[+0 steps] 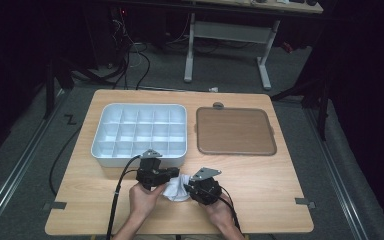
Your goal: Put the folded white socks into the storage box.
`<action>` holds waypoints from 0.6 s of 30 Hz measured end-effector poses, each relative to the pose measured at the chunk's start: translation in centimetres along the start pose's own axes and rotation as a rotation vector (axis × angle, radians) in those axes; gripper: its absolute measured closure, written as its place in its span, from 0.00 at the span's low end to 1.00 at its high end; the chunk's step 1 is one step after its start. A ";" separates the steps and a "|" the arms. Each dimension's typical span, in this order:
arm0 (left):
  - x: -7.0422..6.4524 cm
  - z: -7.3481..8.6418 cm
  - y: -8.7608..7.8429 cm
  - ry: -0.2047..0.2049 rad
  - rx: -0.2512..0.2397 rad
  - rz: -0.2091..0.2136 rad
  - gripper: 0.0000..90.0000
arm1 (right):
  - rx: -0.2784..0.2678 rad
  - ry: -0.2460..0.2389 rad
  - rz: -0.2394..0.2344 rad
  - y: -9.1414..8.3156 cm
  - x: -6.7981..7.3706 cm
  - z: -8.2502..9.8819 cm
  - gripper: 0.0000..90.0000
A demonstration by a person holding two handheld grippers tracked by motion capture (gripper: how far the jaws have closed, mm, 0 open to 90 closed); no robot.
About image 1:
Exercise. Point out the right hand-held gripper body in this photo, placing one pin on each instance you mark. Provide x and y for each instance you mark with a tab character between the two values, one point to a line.
206	191

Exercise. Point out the black metal stand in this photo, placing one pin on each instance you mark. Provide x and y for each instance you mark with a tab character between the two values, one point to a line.
323	113
49	93

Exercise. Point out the grey tape strip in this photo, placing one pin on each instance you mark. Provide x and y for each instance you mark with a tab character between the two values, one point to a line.
55	205
305	202

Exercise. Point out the small red object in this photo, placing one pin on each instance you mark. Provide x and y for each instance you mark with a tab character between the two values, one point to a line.
287	47

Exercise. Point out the white-framed wooden desk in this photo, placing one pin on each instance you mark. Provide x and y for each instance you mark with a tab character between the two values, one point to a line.
230	31

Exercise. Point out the person's right hand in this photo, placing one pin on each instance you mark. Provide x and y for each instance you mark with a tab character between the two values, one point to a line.
218	213

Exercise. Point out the white sock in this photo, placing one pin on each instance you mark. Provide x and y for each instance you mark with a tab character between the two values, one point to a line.
176	190

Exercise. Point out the brown flat box lid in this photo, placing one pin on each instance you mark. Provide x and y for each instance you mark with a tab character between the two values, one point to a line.
235	131

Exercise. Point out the person's left hand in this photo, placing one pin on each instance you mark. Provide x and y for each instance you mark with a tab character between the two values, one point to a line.
143	201

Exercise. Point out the white divided storage box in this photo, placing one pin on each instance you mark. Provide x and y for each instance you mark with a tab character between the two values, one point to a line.
140	133

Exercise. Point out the small white floor object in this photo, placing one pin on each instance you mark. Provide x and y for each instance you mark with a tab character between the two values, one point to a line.
213	89

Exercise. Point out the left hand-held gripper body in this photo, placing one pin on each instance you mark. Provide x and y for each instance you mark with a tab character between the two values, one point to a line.
150	175

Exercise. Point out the metal floor rail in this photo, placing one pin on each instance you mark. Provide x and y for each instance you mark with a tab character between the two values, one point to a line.
333	170
20	166

